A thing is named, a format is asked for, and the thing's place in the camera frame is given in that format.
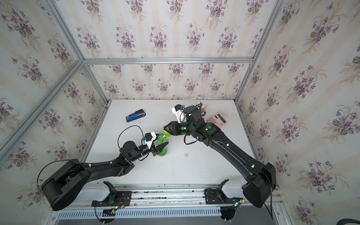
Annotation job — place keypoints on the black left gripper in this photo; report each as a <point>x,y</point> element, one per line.
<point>156,150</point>

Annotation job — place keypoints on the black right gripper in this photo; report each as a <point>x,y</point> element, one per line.
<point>174,128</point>

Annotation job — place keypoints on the green plastic bottle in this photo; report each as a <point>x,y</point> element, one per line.
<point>163,137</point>

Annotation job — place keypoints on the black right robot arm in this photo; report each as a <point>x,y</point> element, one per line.
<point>260,178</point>

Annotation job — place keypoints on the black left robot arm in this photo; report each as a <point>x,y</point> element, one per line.
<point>63,187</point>

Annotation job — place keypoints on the blue black stapler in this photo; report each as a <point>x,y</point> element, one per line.
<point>136,115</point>

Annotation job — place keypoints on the pens in pink cup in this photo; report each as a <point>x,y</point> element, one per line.
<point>202,108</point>

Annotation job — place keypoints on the pink calculator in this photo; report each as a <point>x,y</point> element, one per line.
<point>217,119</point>

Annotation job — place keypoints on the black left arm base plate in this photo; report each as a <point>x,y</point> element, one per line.
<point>109,196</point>

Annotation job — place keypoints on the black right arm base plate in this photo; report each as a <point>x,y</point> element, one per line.
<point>217,196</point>

